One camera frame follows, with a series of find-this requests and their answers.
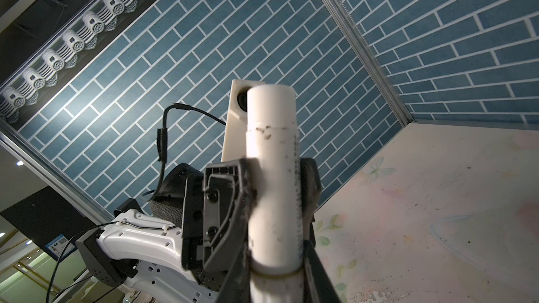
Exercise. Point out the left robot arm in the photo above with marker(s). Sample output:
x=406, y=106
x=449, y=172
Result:
x=145, y=252

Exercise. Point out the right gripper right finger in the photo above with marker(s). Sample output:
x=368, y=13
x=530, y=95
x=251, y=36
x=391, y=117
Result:
x=317, y=284

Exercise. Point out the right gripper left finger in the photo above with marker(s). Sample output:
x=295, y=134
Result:
x=236, y=287

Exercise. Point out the black monitor outside enclosure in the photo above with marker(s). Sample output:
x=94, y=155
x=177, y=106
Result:
x=49, y=220

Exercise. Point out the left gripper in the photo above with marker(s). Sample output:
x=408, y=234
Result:
x=217, y=207

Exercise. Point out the white lace trim strip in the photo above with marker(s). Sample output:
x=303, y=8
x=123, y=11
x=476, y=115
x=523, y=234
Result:
x=49, y=42

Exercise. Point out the white glue stick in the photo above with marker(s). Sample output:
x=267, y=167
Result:
x=275, y=226

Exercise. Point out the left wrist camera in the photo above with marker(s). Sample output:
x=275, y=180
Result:
x=234, y=145

